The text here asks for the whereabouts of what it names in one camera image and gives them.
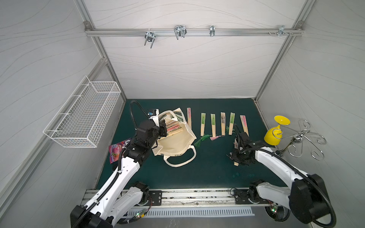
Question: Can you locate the cream canvas tote bag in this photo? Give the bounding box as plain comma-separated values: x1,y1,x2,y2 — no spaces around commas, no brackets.
153,108,196,168

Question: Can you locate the bamboo folding fan green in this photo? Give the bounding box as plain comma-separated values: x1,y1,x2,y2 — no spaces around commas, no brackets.
226,113,235,135
210,114,216,137

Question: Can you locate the bamboo folding fan pink tassel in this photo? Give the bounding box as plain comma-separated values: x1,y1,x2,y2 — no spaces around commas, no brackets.
210,112,226,141

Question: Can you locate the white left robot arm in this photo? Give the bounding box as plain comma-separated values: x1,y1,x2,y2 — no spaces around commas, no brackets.
70,100,167,228

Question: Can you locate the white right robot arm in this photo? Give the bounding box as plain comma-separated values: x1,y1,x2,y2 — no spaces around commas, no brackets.
230,125,337,228

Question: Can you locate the yellow plastic wine glass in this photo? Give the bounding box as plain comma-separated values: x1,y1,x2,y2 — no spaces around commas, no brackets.
264,116,291,146

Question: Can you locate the pink snack packet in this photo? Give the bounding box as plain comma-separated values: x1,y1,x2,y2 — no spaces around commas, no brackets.
108,138,131,164

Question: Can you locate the metal double hook left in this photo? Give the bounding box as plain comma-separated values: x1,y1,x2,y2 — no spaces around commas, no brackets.
144,31,156,48

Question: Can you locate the metal double hook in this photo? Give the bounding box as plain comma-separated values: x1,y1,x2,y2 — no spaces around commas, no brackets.
174,25,187,40
144,31,156,48

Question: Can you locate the metal double hook middle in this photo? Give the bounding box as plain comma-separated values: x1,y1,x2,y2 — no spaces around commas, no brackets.
174,25,187,40

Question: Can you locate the small metal hook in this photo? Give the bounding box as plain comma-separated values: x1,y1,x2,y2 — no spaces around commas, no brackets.
210,25,215,37

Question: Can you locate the metal hook right end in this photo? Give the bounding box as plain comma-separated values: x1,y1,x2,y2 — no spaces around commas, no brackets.
268,25,293,37

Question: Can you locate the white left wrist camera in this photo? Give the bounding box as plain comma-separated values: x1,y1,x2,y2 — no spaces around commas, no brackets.
147,109,159,127

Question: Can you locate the chrome wire glass rack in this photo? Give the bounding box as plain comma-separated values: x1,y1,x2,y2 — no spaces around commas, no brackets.
275,119,327,161

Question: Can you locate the white wire basket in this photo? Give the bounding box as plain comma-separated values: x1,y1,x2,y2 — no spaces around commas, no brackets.
43,76,121,148

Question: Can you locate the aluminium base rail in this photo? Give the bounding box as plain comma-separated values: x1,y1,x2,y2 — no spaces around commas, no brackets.
79,186,314,210

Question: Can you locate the aluminium crossbar rail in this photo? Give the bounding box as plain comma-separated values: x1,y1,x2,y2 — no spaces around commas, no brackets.
85,26,304,37

